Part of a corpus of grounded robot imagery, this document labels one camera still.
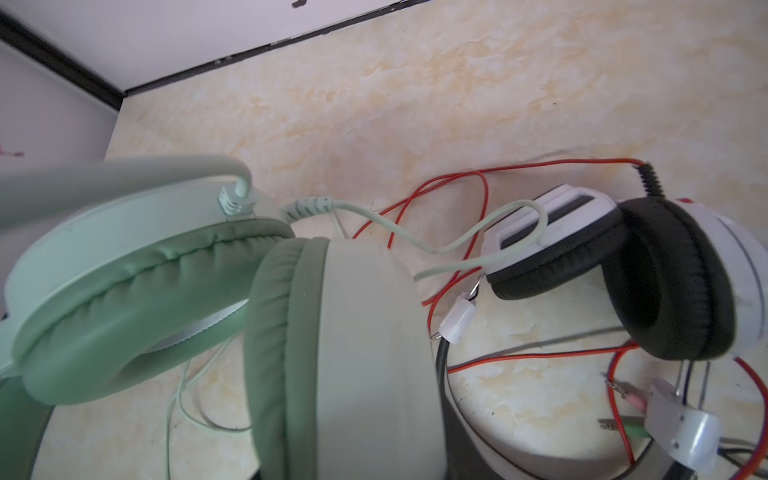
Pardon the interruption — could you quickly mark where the mint green over-ear headphones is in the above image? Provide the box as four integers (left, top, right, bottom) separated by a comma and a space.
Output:
1, 156, 448, 479

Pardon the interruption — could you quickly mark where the white black over-ear headphones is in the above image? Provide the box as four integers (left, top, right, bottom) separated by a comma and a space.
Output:
443, 184, 767, 479

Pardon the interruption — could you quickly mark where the red headphone cable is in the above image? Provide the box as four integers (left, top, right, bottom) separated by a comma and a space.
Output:
351, 157, 768, 480

